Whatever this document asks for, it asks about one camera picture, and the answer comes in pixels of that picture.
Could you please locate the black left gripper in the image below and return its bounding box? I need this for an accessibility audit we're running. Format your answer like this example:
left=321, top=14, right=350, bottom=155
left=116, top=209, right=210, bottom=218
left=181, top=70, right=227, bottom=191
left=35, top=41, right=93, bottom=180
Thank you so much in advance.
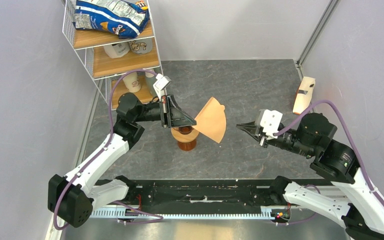
left=133, top=94, right=196, bottom=128

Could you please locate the round wooden dripper collar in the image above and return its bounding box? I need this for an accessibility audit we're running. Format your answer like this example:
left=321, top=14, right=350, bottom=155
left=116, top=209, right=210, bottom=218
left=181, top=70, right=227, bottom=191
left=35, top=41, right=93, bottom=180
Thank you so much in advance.
left=170, top=126, right=199, bottom=143

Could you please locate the amber glass carafe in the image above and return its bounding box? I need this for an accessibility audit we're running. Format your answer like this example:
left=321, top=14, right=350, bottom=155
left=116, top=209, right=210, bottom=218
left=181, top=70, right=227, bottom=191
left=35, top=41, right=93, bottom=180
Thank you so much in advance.
left=177, top=139, right=197, bottom=152

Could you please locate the brown paper coffee filter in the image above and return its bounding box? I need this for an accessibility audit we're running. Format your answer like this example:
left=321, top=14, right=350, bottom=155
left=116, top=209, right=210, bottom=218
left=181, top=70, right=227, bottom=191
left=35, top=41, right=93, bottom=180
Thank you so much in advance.
left=193, top=96, right=227, bottom=144

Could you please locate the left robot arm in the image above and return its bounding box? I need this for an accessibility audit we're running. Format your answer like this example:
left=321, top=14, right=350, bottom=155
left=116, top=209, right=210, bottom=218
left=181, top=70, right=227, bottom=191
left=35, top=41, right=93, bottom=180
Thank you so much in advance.
left=47, top=92, right=197, bottom=230

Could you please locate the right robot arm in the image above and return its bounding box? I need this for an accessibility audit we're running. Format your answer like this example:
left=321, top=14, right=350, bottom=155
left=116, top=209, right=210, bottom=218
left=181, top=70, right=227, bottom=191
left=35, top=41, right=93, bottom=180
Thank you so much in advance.
left=237, top=113, right=384, bottom=240

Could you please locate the brown coffee filter holder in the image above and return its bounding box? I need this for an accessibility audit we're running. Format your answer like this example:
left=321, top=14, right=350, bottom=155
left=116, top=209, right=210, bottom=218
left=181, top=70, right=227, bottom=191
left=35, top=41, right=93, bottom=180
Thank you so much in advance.
left=292, top=76, right=316, bottom=115

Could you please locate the green spray bottle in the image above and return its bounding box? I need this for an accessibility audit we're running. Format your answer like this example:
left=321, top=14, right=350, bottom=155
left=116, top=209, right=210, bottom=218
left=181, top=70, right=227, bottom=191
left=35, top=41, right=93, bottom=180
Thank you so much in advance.
left=145, top=72, right=157, bottom=97

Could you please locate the white paper cup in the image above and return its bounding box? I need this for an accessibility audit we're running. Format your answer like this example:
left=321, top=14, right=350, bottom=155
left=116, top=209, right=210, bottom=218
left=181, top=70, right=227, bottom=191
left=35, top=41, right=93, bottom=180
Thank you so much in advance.
left=122, top=71, right=142, bottom=93

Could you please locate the cartoon print white cup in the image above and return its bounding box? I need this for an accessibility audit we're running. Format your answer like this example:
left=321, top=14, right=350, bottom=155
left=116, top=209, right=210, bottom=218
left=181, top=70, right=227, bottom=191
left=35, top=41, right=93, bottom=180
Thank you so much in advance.
left=128, top=38, right=154, bottom=55

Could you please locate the white jug bottle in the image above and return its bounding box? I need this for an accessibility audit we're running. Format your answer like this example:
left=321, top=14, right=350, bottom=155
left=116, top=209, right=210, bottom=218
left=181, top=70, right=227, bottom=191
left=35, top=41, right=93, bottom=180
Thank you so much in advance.
left=103, top=42, right=131, bottom=59

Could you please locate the blue Doritos chip bag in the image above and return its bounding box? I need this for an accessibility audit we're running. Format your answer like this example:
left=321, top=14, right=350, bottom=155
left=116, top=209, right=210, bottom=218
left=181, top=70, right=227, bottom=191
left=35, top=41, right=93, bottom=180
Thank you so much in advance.
left=73, top=0, right=150, bottom=39

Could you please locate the yellow M&M's candy bag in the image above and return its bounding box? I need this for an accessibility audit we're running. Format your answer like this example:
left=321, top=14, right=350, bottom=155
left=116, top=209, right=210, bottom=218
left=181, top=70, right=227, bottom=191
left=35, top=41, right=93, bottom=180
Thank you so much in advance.
left=135, top=0, right=148, bottom=10

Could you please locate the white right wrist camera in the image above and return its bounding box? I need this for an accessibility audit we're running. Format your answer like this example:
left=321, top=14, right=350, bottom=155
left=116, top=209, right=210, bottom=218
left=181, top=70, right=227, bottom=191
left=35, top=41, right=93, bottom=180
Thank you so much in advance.
left=255, top=109, right=283, bottom=140

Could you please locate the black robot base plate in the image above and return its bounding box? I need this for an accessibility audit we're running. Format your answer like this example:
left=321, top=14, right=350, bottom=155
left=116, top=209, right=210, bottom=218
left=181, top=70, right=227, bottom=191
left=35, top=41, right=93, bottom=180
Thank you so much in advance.
left=117, top=175, right=291, bottom=215

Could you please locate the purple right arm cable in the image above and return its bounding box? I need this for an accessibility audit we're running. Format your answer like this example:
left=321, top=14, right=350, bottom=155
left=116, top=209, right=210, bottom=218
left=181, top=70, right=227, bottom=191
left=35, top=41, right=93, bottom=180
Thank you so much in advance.
left=273, top=99, right=384, bottom=226

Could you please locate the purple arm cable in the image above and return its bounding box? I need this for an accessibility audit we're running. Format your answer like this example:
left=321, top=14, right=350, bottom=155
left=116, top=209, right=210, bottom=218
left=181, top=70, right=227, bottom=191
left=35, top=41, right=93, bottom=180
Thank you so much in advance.
left=52, top=69, right=164, bottom=231
left=273, top=99, right=384, bottom=226

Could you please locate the white wire shelf rack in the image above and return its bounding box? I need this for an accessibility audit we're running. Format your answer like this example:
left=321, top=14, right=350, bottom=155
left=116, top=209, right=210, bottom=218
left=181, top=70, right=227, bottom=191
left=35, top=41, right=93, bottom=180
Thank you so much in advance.
left=62, top=0, right=163, bottom=109

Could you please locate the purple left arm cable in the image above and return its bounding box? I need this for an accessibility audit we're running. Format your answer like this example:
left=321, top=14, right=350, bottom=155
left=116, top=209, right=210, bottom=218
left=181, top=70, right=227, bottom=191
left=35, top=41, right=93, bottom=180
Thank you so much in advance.
left=52, top=69, right=164, bottom=231

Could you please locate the slotted cable duct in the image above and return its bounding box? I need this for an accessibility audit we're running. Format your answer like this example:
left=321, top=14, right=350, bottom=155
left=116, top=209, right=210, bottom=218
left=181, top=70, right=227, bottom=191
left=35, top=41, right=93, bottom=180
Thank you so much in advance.
left=90, top=205, right=285, bottom=221

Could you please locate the aluminium frame rail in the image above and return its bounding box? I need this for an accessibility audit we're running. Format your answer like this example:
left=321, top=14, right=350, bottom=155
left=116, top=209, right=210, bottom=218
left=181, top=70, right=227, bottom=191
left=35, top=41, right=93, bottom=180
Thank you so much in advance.
left=295, top=0, right=340, bottom=68

